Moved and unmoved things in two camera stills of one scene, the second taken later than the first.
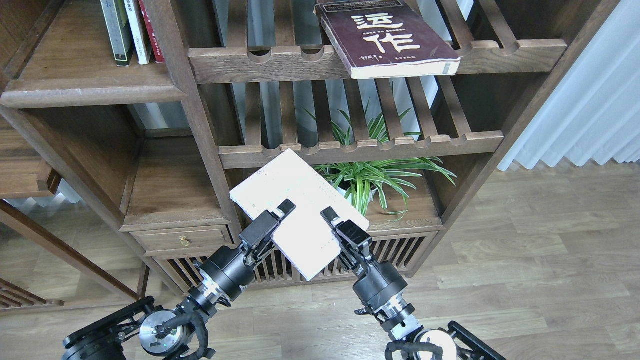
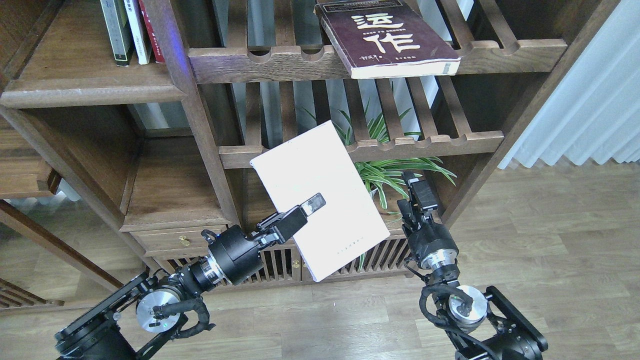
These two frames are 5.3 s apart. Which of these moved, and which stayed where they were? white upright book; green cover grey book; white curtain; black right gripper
Moved: black right gripper
Stayed: white curtain; green cover grey book; white upright book
